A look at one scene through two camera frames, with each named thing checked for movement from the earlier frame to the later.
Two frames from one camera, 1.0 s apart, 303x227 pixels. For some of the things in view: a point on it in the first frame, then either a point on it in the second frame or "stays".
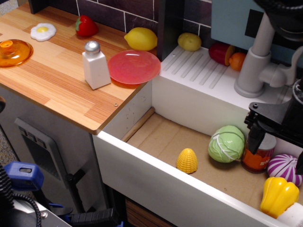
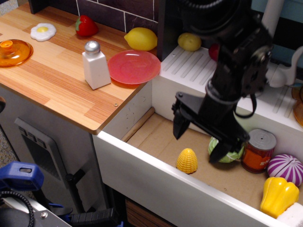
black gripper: x=283 y=120 -> x=215 y=112
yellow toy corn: x=187 y=161 stays
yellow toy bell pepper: x=278 y=196 stays
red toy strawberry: x=85 y=26 stays
